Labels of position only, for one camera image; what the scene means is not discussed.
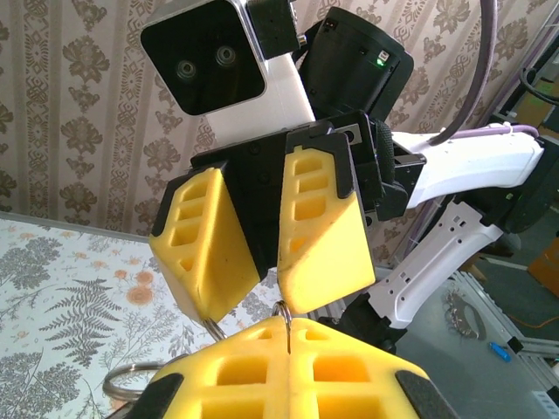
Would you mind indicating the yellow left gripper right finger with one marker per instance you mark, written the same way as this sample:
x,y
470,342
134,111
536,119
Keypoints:
x,y
340,393

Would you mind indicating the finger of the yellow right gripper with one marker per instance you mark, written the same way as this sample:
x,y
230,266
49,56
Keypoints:
x,y
218,270
332,262

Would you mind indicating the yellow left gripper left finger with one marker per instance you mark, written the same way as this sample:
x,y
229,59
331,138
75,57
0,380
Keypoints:
x,y
244,393

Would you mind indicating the silver split keyring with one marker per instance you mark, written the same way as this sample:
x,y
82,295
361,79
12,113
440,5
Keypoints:
x,y
217,331
288,336
109,390

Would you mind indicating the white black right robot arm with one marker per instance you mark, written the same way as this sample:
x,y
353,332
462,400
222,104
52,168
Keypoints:
x,y
471,161

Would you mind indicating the grey metal sheet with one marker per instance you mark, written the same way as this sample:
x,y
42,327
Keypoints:
x,y
458,384

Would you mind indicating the small blue plastic object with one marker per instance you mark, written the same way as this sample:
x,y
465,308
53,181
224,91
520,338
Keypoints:
x,y
500,351

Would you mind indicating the brown cardboard box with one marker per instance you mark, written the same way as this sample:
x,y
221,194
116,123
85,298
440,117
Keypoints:
x,y
546,262

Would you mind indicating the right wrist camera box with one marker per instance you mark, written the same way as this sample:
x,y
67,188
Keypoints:
x,y
205,65

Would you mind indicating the aluminium mounting rail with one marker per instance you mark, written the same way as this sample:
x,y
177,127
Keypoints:
x,y
537,362

